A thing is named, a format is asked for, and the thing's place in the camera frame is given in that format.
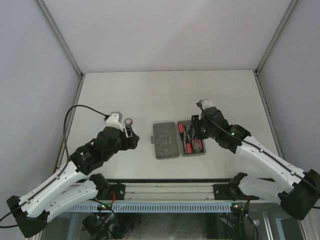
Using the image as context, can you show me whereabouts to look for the red black pliers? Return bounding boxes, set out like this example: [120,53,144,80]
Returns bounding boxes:
[188,126,203,154]

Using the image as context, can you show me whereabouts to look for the red screwdriver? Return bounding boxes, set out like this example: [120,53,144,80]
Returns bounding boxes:
[184,126,193,154]
[178,122,185,142]

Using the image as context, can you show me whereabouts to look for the grey plastic tool case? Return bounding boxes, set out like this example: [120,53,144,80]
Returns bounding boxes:
[151,120,206,160]

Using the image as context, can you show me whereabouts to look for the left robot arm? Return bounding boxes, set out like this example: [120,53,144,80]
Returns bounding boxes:
[6,126,140,238]

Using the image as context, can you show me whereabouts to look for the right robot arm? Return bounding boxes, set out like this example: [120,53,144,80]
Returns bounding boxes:
[191,106,320,220]

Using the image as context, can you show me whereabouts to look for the black tape roll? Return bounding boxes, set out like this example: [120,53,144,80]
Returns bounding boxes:
[124,118,133,126]

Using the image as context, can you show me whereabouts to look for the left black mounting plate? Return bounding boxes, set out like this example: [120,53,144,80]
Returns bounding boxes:
[96,183,126,201]

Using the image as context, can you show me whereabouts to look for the black mounting plate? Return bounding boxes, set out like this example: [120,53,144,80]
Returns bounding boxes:
[96,183,126,201]
[213,184,242,201]

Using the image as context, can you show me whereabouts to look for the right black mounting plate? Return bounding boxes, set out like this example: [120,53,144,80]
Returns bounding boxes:
[213,184,242,201]

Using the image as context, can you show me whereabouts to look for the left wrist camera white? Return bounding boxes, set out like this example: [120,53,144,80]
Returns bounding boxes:
[105,111,124,132]

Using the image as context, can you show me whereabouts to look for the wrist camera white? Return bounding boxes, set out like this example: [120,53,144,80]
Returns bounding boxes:
[105,111,124,132]
[196,99,215,110]

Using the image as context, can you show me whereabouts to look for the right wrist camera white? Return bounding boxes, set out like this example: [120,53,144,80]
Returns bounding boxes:
[196,99,215,110]

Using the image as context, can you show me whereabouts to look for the right black cable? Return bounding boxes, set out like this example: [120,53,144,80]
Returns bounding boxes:
[197,104,320,210]

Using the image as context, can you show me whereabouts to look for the black cable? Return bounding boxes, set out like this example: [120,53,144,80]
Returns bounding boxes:
[197,104,320,210]
[0,105,110,229]

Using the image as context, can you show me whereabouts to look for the left black cable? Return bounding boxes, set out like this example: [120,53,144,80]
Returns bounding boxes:
[0,105,110,229]

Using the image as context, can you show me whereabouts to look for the aluminium front rail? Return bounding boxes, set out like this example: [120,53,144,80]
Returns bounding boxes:
[72,181,283,201]

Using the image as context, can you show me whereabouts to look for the grey slotted cable duct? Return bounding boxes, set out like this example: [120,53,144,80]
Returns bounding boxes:
[66,202,234,213]

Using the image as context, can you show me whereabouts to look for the right aluminium frame post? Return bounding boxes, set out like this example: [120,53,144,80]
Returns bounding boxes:
[252,0,301,158]

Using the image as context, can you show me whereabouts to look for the aluminium frame post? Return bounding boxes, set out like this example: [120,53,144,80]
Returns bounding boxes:
[33,0,85,158]
[252,0,301,158]

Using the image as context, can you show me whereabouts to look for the left aluminium frame post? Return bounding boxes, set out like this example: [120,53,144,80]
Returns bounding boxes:
[33,0,85,158]

